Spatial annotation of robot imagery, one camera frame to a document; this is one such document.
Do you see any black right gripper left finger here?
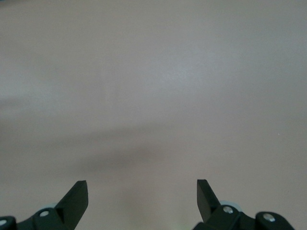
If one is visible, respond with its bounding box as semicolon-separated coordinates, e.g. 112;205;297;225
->
0;180;90;230

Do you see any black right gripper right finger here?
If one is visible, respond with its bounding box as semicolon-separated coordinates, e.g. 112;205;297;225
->
194;179;296;230

